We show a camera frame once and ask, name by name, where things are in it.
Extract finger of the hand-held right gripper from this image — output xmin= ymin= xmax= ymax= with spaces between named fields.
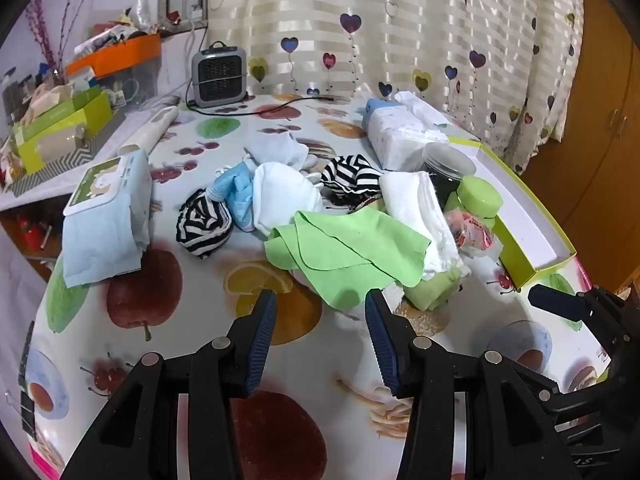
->
xmin=529 ymin=284 xmax=633 ymax=361

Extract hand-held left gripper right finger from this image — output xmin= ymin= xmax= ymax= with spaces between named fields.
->
xmin=364 ymin=290 xmax=583 ymax=480

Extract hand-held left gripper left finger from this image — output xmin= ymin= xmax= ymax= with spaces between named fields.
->
xmin=60 ymin=290 xmax=278 ymax=480

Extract light green rabbit cloth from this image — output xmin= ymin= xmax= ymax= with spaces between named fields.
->
xmin=402 ymin=265 xmax=463 ymax=311

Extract lime green shallow box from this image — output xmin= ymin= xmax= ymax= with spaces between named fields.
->
xmin=447 ymin=135 xmax=577 ymax=291

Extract bright green cloth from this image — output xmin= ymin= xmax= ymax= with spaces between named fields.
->
xmin=264 ymin=208 xmax=432 ymax=308

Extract black white striped sock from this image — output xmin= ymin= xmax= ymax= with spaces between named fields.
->
xmin=320 ymin=156 xmax=386 ymax=208
xmin=175 ymin=188 xmax=234 ymax=260

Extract white waffle towel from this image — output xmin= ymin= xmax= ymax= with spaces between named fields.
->
xmin=378 ymin=171 xmax=471 ymax=281

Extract blue face mask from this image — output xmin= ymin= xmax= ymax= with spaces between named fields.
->
xmin=214 ymin=162 xmax=261 ymax=233

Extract white cotton sock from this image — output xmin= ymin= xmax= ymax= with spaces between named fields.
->
xmin=252 ymin=161 xmax=326 ymax=236

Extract white cloth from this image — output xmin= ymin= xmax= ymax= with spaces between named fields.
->
xmin=243 ymin=132 xmax=321 ymax=171

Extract fruit print tablecloth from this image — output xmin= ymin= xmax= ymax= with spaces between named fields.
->
xmin=20 ymin=92 xmax=616 ymax=480

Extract pink snack packet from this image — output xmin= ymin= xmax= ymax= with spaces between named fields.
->
xmin=445 ymin=210 xmax=496 ymax=258

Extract green lid bottle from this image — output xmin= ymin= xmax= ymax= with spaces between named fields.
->
xmin=445 ymin=175 xmax=504 ymax=231

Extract clear jar dark contents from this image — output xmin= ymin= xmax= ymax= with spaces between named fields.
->
xmin=419 ymin=142 xmax=477 ymax=211

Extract wooden wardrobe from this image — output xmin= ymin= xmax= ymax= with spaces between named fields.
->
xmin=520 ymin=0 xmax=640 ymax=291

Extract white tissue pack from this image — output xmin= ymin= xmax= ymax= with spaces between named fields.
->
xmin=362 ymin=91 xmax=453 ymax=173

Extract white rolled paper tube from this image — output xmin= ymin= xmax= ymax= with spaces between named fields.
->
xmin=117 ymin=105 xmax=180 ymax=158

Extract black binder clip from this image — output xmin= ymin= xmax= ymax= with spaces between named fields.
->
xmin=20 ymin=392 xmax=40 ymax=443

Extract red container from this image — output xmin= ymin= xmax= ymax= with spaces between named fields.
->
xmin=17 ymin=215 xmax=51 ymax=256

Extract grey space heater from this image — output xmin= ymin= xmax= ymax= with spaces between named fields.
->
xmin=191 ymin=41 xmax=249 ymax=108

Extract lime green open carton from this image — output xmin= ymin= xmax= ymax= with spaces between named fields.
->
xmin=17 ymin=100 xmax=113 ymax=173

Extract olive green flat box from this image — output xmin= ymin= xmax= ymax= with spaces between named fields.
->
xmin=12 ymin=91 xmax=108 ymax=146

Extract striped curtain with hearts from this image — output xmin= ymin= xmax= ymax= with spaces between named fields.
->
xmin=202 ymin=0 xmax=586 ymax=176

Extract orange lid storage box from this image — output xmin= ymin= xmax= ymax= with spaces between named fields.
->
xmin=65 ymin=34 xmax=163 ymax=111

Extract pile of assorted packets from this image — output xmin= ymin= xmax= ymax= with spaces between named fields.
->
xmin=75 ymin=0 xmax=161 ymax=56

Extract purple dried branches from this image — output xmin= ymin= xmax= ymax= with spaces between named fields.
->
xmin=25 ymin=0 xmax=108 ymax=71

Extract black heater cable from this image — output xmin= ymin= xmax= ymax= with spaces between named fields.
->
xmin=186 ymin=80 xmax=351 ymax=117

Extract white cable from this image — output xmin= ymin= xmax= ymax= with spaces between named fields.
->
xmin=186 ymin=7 xmax=207 ymax=61

